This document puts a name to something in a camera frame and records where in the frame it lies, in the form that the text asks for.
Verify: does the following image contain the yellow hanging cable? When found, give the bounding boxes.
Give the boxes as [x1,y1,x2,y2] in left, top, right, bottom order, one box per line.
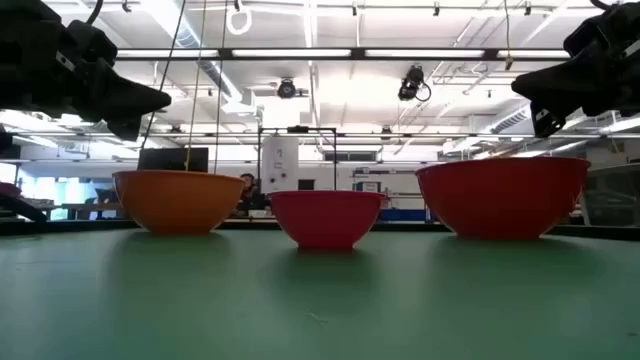
[183,0,208,172]

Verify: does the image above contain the round black ceiling camera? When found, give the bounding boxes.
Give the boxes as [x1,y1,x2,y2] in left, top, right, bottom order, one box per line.
[276,78,298,100]

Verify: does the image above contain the black monitor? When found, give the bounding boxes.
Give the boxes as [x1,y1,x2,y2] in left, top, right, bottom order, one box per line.
[137,146,210,174]

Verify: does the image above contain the blue bin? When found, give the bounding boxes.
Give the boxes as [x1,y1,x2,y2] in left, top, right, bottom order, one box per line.
[378,208,429,223]

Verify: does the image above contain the black metal frame stand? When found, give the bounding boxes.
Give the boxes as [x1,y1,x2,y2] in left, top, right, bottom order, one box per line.
[256,126,339,192]

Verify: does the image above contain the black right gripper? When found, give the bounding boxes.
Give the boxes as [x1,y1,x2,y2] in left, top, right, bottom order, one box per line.
[510,2,640,139]

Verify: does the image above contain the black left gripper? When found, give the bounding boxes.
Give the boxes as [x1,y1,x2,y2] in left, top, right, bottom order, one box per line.
[19,0,172,142]

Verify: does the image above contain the white cabinet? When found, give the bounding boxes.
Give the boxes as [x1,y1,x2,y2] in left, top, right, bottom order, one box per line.
[260,136,301,194]

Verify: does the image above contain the overhead light bar beam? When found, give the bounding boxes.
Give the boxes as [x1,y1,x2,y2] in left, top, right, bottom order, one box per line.
[114,47,572,63]

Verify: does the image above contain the small pink-red bowl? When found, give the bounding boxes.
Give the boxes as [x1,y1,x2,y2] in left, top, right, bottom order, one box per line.
[267,189,385,251]

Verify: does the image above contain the stacked orange yellow bowls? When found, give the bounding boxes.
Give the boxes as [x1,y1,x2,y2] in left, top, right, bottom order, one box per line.
[414,156,592,240]

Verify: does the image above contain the orange bowl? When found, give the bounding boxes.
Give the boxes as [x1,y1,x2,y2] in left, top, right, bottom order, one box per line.
[111,169,247,236]

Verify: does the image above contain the green table mat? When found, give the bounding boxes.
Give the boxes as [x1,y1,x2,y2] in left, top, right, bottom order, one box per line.
[0,228,640,360]

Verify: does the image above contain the black hanging cable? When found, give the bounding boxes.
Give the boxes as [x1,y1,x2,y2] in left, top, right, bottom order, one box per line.
[213,0,230,175]
[141,0,188,151]

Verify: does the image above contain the person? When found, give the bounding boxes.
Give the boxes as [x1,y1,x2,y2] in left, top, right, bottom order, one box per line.
[237,172,269,212]

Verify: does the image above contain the black ceiling camera with cable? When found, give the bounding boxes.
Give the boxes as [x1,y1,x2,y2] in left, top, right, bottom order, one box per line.
[397,64,433,103]

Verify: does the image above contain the white cable loop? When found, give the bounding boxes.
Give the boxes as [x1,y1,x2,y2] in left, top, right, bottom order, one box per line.
[225,3,253,37]

